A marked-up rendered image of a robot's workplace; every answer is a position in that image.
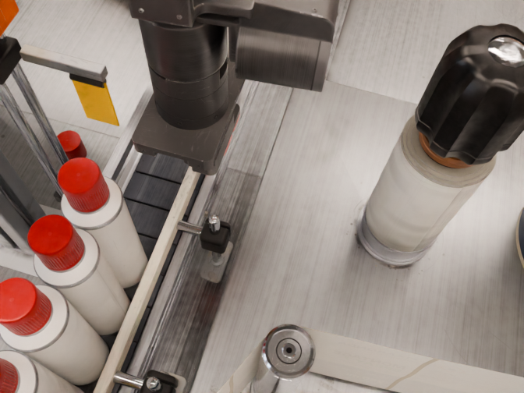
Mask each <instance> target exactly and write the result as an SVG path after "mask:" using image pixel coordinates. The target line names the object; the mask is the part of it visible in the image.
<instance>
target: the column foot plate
mask: <svg viewBox="0 0 524 393"><path fill-rule="evenodd" d="M39 205H40V206H41V208H42V209H43V211H44V212H45V214H46V215H50V214H58V215H61V216H63V215H62V212H61V211H60V210H58V209H54V208H52V207H47V206H44V205H41V204H39ZM0 265H1V266H3V267H8V268H11V269H13V270H16V271H21V272H23V273H26V274H31V275H33V276H36V277H37V274H36V272H35V270H34V256H31V255H28V254H25V253H21V252H18V251H15V250H11V249H8V248H5V247H4V246H3V245H2V244H1V243H0Z"/></svg>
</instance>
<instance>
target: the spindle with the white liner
mask: <svg viewBox="0 0 524 393"><path fill-rule="evenodd" d="M523 131H524V32H522V31H521V30H520V29H519V28H518V27H516V26H513V25H510V24H507V23H499V24H498V25H494V26H484V25H478V26H475V27H472V28H470V29H468V30H467V31H465V32H463V33H462V34H460V35H458V36H457V37H456V38H455V39H454V40H453V41H451V43H450V44H449V45H448V46H447V48H446V50H445V52H444V54H443V56H442V58H441V60H440V62H439V63H438V65H437V67H436V69H435V70H434V74H433V75H432V77H431V79H430V82H429V83H428V85H427V88H426V90H425V91H424V93H423V96H422V97H421V99H420V102H419V104H418V106H417V107H416V110H415V115H413V116H412V117H411V118H410V119H409V120H408V121H407V122H406V124H405V125H404V127H403V129H402V132H401V135H400V137H399V138H398V142H397V143H396V145H395V146H394V148H393V150H392V152H391V155H390V157H389V159H388V162H387V164H386V165H385V167H384V169H383V171H382V173H381V176H380V178H379V180H378V182H377V185H376V186H375V187H374V190H373V192H372V193H371V195H370V196H369V198H368V199H367V201H366V204H365V206H364V207H363V209H362V210H361V211H360V213H359V217H358V220H357V232H358V236H359V239H360V242H361V243H362V244H363V246H364V248H365V249H366V250H367V251H368V252H369V253H370V254H371V255H372V256H373V257H375V258H377V259H378V260H380V261H382V262H385V263H386V264H392V265H407V264H412V263H415V262H417V261H418V260H420V259H421V258H422V257H423V256H424V255H425V254H426V253H427V252H428V250H429V248H430V247H431V246H432V245H433V243H434V242H435V241H436V239H437V237H438V236H439V234H440V233H441V232H442V230H443V229H444V227H445V226H446V225H447V223H449V221H450V220H451V219H453V217H454V216H455V215H456V214H457V213H458V212H459V210H460V209H461V207H462V205H463V204H464V203H465V202H466V201H467V200H468V199H469V198H470V197H471V196H472V195H473V194H474V193H475V191H476V190H477V188H478V187H479V185H480V184H481V183H482V182H483V181H484V180H485V178H486V177H487V176H488V175H489V174H490V173H491V172H492V171H493V169H494V166H495V164H496V160H497V152H500V151H505V150H507V149H508V148H509V147H510V146H511V145H512V144H513V143H514V142H515V141H516V139H517V138H518V137H519V136H520V134H521V133H522V132H523Z"/></svg>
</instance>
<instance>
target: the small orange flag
mask: <svg viewBox="0 0 524 393"><path fill-rule="evenodd" d="M69 78H70V79H71V80H72V82H73V85H74V87H75V89H76V92H77V94H78V97H79V99H80V102H81V105H82V106H83V110H84V111H85V114H86V116H87V118H89V119H94V120H98V121H101V122H106V123H109V124H112V125H115V126H119V121H118V118H117V115H116V113H115V109H114V106H113V103H112V99H111V96H110V93H109V91H108V86H107V80H106V79H105V80H104V82H101V81H97V80H92V79H89V78H86V77H83V76H77V75H75V74H72V73H70V74H69Z"/></svg>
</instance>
